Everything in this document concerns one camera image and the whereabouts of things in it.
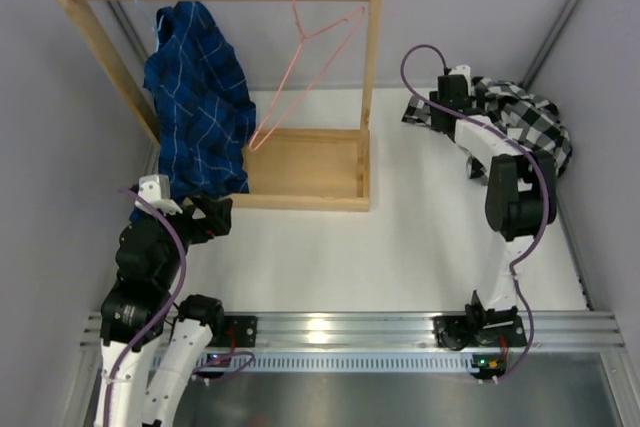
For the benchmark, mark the grey slotted cable duct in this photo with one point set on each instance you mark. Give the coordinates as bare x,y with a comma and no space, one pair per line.
300,362

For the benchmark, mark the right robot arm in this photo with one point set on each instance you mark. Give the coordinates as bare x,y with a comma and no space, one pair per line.
519,204

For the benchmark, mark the black white checkered shirt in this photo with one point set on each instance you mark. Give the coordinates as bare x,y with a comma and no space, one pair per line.
531,120

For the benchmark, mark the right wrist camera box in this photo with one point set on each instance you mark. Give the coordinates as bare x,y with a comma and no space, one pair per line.
459,70

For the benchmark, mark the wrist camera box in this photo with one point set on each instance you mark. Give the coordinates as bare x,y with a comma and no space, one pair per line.
459,70
155,191

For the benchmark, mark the blue plaid shirt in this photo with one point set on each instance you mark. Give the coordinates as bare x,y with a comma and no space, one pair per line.
202,102

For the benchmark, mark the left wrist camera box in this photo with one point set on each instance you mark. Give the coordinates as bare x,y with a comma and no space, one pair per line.
155,191

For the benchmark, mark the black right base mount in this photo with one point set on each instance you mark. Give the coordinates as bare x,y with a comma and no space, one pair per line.
455,332

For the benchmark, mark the aluminium mounting rail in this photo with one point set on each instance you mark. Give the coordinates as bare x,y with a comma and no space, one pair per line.
414,331

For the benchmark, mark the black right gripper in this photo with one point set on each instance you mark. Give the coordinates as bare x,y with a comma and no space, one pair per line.
434,110

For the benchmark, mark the light blue wire hanger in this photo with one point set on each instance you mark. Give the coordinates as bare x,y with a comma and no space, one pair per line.
154,23

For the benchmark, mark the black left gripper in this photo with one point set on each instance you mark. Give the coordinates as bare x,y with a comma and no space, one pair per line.
216,222

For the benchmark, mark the wooden clothes rack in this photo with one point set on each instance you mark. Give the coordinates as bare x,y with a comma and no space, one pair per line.
317,169

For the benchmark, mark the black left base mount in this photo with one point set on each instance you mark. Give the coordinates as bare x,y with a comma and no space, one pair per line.
235,331

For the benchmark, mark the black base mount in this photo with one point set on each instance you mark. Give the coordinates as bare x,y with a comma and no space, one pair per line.
235,331
455,332

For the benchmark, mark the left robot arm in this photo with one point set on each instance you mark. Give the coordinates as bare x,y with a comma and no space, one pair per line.
151,261

